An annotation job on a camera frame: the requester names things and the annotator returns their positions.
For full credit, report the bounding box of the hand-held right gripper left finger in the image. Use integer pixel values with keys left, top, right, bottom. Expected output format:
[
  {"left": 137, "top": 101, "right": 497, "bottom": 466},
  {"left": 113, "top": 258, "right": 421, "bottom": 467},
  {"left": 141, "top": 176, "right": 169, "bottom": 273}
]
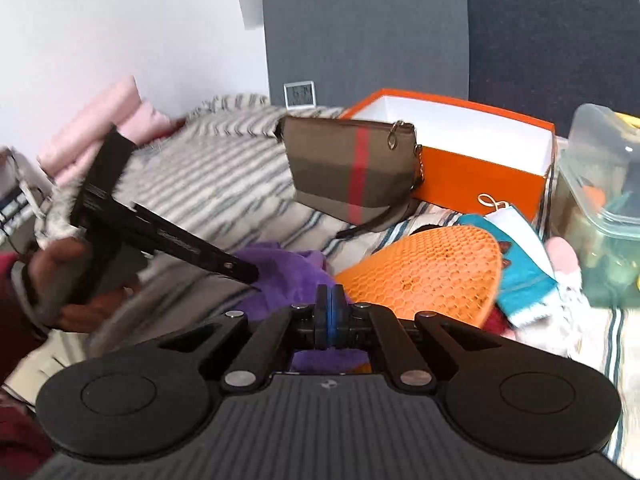
[{"left": 159, "top": 284, "right": 329, "bottom": 394}]

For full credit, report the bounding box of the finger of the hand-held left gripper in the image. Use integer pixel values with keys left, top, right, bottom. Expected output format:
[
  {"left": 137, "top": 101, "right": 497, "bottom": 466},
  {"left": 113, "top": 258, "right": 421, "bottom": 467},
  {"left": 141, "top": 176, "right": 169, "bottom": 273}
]
[{"left": 131, "top": 203, "right": 261, "bottom": 284}]

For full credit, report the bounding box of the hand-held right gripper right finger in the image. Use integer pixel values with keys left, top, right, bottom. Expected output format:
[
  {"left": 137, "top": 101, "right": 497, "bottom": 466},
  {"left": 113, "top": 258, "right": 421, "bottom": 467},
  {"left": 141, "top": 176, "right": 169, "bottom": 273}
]
[{"left": 328, "top": 285, "right": 503, "bottom": 392}]

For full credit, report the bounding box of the purple towel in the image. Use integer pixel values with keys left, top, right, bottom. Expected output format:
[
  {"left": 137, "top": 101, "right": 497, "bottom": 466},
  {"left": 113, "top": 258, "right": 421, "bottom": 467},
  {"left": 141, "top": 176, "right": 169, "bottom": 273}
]
[{"left": 234, "top": 241, "right": 372, "bottom": 376}]

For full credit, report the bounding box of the orange silicone mat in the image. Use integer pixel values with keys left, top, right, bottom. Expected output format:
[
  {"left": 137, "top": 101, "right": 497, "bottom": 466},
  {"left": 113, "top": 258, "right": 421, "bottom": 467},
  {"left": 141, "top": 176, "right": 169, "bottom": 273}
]
[{"left": 333, "top": 225, "right": 504, "bottom": 332}]

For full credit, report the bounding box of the dark red towel bear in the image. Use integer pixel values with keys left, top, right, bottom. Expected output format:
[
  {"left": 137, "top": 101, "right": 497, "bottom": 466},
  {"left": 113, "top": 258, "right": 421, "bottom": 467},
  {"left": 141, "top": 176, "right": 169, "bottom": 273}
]
[{"left": 479, "top": 309, "right": 509, "bottom": 334}]

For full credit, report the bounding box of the orange cardboard box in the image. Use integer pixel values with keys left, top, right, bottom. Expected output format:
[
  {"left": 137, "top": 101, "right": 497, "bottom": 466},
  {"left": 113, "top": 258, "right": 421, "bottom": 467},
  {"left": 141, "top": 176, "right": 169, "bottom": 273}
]
[{"left": 339, "top": 88, "right": 557, "bottom": 222}]

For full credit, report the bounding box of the white and pink plush toy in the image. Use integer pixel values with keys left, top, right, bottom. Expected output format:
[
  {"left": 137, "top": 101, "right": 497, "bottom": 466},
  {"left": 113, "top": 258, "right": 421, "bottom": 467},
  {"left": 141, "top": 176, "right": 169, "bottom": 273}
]
[{"left": 501, "top": 237, "right": 587, "bottom": 359}]

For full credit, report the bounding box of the person's left hand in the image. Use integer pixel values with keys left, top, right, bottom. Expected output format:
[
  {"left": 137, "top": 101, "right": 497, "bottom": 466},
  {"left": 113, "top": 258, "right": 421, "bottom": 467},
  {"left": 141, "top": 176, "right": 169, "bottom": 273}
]
[{"left": 27, "top": 237, "right": 144, "bottom": 334}]

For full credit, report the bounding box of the pink quilted cloth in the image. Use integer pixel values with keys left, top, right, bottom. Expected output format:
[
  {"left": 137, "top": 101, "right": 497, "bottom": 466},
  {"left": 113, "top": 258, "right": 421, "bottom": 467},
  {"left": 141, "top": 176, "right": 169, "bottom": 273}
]
[{"left": 37, "top": 75, "right": 173, "bottom": 186}]

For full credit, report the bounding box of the striped blanket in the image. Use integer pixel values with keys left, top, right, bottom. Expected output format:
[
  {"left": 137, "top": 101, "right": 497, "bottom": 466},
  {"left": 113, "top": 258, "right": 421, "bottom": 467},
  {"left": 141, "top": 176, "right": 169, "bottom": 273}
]
[{"left": 30, "top": 92, "right": 640, "bottom": 466}]

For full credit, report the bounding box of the brown pouch with red stripe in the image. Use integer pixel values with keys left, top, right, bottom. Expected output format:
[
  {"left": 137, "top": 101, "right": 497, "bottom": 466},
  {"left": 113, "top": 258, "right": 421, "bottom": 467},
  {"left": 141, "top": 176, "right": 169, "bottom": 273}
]
[{"left": 274, "top": 115, "right": 427, "bottom": 240}]

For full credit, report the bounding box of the white digital clock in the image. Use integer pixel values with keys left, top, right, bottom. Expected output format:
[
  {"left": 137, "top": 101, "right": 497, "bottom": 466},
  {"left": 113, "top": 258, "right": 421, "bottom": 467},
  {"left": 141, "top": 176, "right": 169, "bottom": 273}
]
[{"left": 284, "top": 81, "right": 317, "bottom": 111}]

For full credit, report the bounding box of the dark red garment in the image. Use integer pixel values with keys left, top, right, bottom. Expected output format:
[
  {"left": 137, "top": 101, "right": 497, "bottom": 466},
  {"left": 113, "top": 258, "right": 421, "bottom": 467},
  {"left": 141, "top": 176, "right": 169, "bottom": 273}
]
[{"left": 0, "top": 390, "right": 54, "bottom": 476}]

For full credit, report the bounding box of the grey headboard panel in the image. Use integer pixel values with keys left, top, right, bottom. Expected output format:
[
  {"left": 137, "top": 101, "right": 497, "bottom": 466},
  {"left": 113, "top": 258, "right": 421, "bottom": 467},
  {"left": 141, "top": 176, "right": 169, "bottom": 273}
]
[{"left": 260, "top": 0, "right": 472, "bottom": 109}]

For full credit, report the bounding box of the clear plastic container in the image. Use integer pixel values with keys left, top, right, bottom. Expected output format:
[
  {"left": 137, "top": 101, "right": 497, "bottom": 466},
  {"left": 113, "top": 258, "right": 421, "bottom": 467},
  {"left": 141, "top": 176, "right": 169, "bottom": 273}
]
[{"left": 549, "top": 103, "right": 640, "bottom": 307}]

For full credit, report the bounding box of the navy headboard panel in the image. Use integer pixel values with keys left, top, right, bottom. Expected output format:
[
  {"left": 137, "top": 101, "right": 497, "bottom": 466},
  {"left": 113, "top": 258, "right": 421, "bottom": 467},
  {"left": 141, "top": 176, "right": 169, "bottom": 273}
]
[{"left": 462, "top": 0, "right": 640, "bottom": 139}]

